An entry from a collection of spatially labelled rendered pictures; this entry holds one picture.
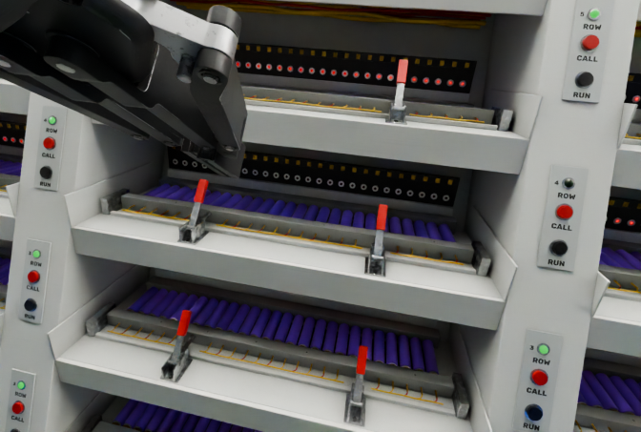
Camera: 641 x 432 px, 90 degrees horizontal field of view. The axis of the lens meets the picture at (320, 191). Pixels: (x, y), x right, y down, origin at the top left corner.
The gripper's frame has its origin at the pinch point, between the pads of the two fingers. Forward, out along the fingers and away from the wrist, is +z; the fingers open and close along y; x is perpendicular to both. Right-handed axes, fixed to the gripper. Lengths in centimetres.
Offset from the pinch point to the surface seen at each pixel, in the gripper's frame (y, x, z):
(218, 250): -7.3, -8.5, 21.1
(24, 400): -34, -35, 26
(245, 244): -4.4, -7.1, 23.2
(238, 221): -7.2, -3.8, 26.2
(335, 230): 8.0, -2.9, 25.9
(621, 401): 52, -20, 34
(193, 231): -11.3, -6.5, 20.5
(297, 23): -5.9, 36.3, 31.4
